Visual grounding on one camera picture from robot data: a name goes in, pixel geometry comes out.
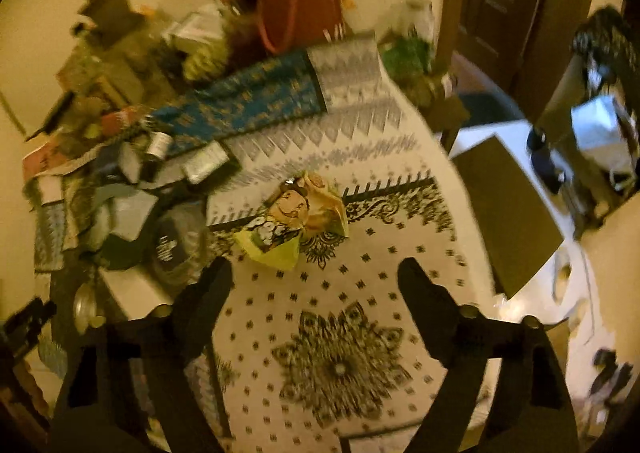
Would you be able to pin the dark wooden door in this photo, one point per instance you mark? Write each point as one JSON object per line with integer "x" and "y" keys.
{"x": 500, "y": 8}

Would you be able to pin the blue patterned cloth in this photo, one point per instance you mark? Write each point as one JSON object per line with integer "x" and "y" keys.
{"x": 250, "y": 93}

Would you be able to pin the silver foil packet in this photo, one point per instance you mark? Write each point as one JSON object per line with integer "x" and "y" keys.
{"x": 206, "y": 162}

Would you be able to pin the dark patterned clothing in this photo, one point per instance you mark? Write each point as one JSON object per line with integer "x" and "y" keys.
{"x": 600, "y": 40}

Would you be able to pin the blue floor mat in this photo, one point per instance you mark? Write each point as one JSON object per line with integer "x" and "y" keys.
{"x": 485, "y": 108}

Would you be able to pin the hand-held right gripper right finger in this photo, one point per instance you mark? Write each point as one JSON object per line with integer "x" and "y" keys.
{"x": 412, "y": 285}

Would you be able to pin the white patterned tablecloth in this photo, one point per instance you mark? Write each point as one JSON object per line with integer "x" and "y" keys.
{"x": 350, "y": 333}

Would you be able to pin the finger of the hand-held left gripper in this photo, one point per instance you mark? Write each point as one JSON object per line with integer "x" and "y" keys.
{"x": 27, "y": 323}

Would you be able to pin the white plastic bag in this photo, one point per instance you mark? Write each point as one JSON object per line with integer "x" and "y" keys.
{"x": 597, "y": 128}

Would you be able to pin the green plastic bag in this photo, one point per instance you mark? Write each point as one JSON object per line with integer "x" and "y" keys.
{"x": 410, "y": 45}

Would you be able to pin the brown wooden stool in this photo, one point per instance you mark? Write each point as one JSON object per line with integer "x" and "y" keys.
{"x": 505, "y": 208}

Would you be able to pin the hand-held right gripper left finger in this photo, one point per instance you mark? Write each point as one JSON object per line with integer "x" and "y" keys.
{"x": 219, "y": 285}

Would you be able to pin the dark blue container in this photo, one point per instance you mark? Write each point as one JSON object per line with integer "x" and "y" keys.
{"x": 546, "y": 160}

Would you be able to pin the pile of household clutter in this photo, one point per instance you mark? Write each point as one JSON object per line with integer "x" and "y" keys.
{"x": 90, "y": 133}

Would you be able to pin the yellow-green snack packet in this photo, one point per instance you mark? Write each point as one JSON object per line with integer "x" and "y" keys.
{"x": 290, "y": 220}

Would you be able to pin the silver round lid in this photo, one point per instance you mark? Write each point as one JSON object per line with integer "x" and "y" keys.
{"x": 86, "y": 308}

